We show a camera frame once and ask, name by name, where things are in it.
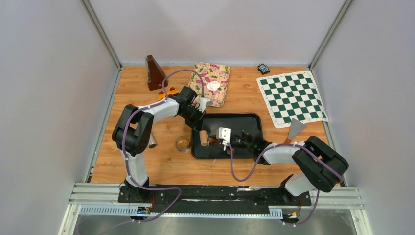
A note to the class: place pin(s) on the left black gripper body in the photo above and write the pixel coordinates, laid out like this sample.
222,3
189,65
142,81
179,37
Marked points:
193,115

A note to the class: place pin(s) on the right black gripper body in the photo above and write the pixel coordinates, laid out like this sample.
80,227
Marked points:
237,142

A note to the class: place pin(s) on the wooden pastry roller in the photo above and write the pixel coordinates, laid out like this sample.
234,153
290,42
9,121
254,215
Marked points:
205,139

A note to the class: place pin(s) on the black baking tray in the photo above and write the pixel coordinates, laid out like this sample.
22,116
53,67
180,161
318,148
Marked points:
236,122

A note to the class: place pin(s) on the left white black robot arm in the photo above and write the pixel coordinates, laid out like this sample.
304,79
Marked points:
134,127

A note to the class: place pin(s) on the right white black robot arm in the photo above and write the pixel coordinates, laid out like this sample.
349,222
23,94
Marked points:
321,166

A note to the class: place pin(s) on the orange toy car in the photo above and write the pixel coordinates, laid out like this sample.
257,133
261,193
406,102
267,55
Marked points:
162,94

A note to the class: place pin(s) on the floral rectangular tray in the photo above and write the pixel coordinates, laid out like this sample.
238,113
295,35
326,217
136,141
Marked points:
210,72

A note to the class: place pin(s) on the silver glitter tube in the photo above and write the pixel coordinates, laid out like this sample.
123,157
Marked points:
152,142

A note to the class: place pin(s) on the brown wooden metronome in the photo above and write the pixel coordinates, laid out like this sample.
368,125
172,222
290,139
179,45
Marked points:
155,74

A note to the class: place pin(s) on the green white chess mat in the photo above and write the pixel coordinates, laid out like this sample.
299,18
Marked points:
292,96

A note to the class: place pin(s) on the small blue black toy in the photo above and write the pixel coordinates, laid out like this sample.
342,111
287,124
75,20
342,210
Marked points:
263,69

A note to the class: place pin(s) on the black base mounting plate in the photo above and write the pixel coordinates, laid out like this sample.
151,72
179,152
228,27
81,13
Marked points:
212,199

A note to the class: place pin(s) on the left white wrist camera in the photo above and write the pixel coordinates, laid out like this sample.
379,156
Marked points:
203,103

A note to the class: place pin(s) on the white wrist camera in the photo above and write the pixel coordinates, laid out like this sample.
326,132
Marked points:
203,103
223,135

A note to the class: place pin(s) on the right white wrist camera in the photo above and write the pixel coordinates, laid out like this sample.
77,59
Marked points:
223,135

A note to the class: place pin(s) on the wooden handled metal scraper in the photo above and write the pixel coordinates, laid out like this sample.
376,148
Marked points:
296,128

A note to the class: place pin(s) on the aluminium frame rail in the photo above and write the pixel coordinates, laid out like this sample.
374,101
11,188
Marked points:
102,199

